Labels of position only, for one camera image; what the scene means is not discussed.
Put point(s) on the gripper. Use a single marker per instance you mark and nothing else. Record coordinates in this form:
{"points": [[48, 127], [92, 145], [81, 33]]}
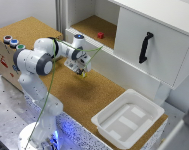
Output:
{"points": [[81, 63]]}

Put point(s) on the yellow block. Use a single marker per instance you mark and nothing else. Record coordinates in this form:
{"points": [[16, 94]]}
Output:
{"points": [[83, 74]]}

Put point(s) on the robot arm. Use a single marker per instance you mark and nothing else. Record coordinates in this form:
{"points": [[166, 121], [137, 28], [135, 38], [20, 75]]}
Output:
{"points": [[34, 63]]}

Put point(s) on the pink block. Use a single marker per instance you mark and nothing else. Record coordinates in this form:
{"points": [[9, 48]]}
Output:
{"points": [[100, 35]]}

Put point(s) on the white cabinet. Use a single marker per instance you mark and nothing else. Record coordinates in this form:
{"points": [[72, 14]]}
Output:
{"points": [[134, 43]]}

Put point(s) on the green button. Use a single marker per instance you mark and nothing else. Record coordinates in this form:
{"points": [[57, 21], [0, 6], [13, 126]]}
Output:
{"points": [[20, 47]]}

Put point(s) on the blue button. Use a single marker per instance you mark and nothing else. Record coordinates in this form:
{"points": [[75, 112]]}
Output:
{"points": [[14, 42]]}

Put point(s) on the wooden drawer box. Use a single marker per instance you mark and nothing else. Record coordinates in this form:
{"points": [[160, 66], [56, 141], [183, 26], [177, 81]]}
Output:
{"points": [[14, 40]]}

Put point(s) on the white sliding door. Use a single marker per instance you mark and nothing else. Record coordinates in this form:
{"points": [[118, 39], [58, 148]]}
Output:
{"points": [[150, 46]]}

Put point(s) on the white plastic box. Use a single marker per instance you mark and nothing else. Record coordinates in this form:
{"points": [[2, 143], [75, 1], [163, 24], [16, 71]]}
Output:
{"points": [[127, 118]]}

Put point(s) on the red button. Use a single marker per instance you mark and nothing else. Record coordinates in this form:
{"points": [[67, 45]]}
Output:
{"points": [[7, 39]]}

